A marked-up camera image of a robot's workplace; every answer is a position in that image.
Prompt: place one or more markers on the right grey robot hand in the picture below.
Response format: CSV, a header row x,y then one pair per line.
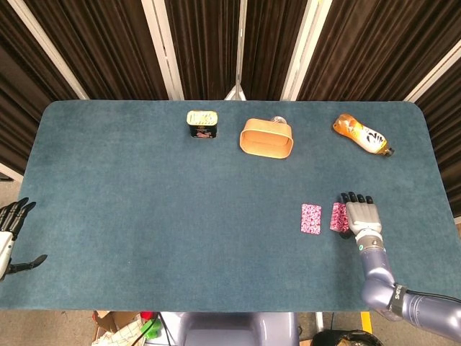
x,y
363,216

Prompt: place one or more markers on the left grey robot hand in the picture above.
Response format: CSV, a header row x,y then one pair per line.
x,y
7,248

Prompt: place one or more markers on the pink patterned card deck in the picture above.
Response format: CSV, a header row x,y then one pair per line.
x,y
338,216

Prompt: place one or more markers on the pink patterned card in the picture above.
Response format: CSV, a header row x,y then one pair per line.
x,y
311,218

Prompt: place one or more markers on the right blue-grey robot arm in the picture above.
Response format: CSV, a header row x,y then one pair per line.
x,y
376,274

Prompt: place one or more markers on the orange drink bottle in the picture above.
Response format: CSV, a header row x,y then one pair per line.
x,y
363,135

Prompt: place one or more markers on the kraft paper bowl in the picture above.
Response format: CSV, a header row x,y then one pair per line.
x,y
266,142

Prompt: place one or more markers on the black round object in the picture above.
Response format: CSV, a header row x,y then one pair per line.
x,y
342,339

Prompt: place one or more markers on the clear glass cup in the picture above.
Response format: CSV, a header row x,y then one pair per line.
x,y
278,120

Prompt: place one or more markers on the cardboard box with cloth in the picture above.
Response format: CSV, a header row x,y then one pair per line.
x,y
115,329

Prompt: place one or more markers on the red plastic object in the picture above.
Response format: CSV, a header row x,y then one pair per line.
x,y
146,315

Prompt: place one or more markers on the green plastic object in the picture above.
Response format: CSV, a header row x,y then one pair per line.
x,y
150,328

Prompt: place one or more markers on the blue-grey robot torso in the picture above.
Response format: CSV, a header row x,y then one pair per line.
x,y
237,329

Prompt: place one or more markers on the dark luncheon meat can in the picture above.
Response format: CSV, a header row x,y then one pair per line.
x,y
202,126

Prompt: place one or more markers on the white frame bar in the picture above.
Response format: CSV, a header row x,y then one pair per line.
x,y
11,173

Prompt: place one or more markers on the thin white frame post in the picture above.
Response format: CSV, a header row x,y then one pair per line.
x,y
239,43

